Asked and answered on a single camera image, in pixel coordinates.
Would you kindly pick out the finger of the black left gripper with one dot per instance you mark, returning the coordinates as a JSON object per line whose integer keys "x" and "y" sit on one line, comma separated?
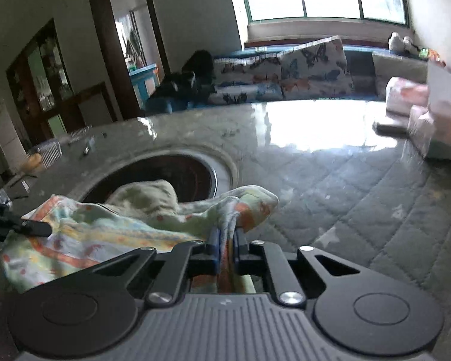
{"x": 10, "y": 222}

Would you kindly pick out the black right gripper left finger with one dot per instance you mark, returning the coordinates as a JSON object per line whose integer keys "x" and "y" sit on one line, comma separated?
{"x": 94, "y": 309}

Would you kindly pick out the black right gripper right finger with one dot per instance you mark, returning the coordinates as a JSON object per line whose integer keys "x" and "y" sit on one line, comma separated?
{"x": 356, "y": 308}

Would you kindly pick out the colourful patterned baby garment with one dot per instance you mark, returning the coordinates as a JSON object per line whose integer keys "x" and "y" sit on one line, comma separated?
{"x": 137, "y": 215}

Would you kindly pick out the black clothes pile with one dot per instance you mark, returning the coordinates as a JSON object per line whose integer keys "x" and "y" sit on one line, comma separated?
{"x": 194, "y": 83}

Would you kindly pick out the dark wooden chair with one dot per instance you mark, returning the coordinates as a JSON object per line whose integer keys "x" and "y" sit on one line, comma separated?
{"x": 90, "y": 107}

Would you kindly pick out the round recessed table stove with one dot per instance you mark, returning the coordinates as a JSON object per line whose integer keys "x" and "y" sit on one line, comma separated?
{"x": 194, "y": 175}

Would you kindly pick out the flat grey book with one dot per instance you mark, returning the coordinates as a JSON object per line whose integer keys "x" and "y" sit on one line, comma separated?
{"x": 390, "y": 128}

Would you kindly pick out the blue white cabinet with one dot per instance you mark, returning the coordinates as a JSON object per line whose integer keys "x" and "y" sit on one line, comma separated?
{"x": 144, "y": 82}

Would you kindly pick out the pink tissue pack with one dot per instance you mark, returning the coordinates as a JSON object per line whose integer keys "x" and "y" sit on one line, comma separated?
{"x": 402, "y": 94}

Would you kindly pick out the pink white tissue box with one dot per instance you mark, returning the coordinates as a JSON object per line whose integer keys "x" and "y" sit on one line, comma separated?
{"x": 429, "y": 128}

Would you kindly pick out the butterfly pillow right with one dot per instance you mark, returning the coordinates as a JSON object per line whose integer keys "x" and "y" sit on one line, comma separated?
{"x": 315, "y": 70}

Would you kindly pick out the butterfly pillow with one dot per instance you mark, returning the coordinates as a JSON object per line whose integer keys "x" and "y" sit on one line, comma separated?
{"x": 248, "y": 80}
{"x": 315, "y": 70}

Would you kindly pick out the grey plain cushion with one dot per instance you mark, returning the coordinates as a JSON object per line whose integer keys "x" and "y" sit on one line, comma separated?
{"x": 388, "y": 66}

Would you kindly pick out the blue bench cushion mat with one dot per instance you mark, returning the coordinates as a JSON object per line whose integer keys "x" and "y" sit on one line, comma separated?
{"x": 360, "y": 65}

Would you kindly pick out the butterfly pillow left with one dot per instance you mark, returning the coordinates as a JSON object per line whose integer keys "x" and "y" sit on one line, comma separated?
{"x": 248, "y": 80}

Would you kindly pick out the white plush toy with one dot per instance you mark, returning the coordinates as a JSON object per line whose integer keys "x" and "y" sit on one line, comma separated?
{"x": 402, "y": 45}

